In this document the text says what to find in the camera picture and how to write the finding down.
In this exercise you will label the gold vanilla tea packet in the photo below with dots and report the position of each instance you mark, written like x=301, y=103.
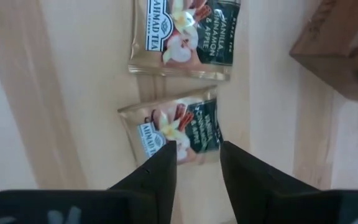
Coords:
x=172, y=124
x=185, y=37

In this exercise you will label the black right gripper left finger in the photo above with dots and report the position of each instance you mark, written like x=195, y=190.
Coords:
x=160, y=174

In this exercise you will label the wooden tea box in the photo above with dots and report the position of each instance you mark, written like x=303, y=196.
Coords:
x=328, y=53

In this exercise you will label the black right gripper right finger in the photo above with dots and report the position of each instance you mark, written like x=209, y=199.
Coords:
x=247, y=183

